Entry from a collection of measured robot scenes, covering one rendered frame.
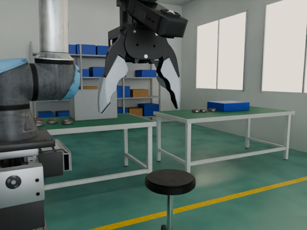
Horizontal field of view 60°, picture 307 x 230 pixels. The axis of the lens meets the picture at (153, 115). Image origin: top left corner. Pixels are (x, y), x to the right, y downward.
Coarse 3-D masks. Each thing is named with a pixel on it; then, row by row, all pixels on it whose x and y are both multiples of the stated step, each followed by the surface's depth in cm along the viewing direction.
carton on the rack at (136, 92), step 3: (132, 90) 667; (135, 90) 668; (138, 90) 671; (141, 90) 675; (144, 90) 678; (147, 90) 682; (132, 93) 668; (135, 93) 669; (138, 93) 672; (141, 93) 675; (144, 93) 679; (147, 93) 682; (132, 96) 669; (135, 96) 670; (138, 96) 673; (141, 96) 676; (144, 96) 680; (147, 96) 684
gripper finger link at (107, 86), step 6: (120, 60) 41; (114, 66) 41; (120, 66) 41; (126, 66) 42; (114, 72) 41; (120, 72) 41; (126, 72) 42; (102, 78) 41; (108, 78) 41; (114, 78) 41; (120, 78) 41; (102, 84) 40; (108, 84) 41; (114, 84) 41; (102, 90) 41; (108, 90) 41; (114, 90) 41; (102, 96) 41; (108, 96) 41; (102, 102) 41; (108, 102) 41; (102, 108) 41
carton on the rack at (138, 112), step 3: (129, 108) 679; (132, 108) 679; (135, 108) 679; (138, 108) 679; (141, 108) 680; (129, 111) 667; (132, 111) 671; (135, 111) 674; (138, 111) 678; (141, 111) 681; (132, 114) 672; (135, 114) 675; (138, 114) 679; (141, 114) 682
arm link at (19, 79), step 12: (0, 60) 72; (12, 60) 73; (24, 60) 77; (0, 72) 72; (12, 72) 73; (24, 72) 76; (36, 72) 78; (0, 84) 72; (12, 84) 74; (24, 84) 75; (36, 84) 77; (0, 96) 73; (12, 96) 74; (24, 96) 77; (36, 96) 79
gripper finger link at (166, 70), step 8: (160, 64) 45; (168, 64) 45; (160, 72) 45; (168, 72) 45; (160, 80) 50; (168, 80) 46; (176, 80) 46; (168, 88) 47; (176, 88) 47; (176, 96) 47; (176, 104) 48
